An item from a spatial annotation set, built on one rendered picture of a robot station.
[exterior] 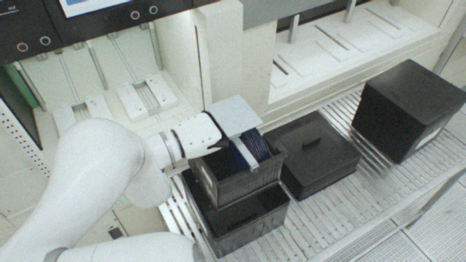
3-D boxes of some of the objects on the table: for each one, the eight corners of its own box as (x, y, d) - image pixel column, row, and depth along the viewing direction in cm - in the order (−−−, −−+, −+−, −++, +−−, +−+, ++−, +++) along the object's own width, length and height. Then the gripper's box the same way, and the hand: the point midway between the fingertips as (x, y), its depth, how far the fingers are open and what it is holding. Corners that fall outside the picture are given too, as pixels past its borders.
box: (399, 166, 134) (426, 126, 114) (347, 123, 149) (364, 82, 130) (439, 136, 144) (471, 95, 125) (388, 99, 159) (409, 57, 140)
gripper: (185, 160, 71) (256, 129, 77) (158, 113, 80) (223, 88, 86) (188, 179, 77) (255, 148, 83) (163, 132, 86) (225, 108, 92)
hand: (232, 120), depth 84 cm, fingers closed on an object, 3 cm apart
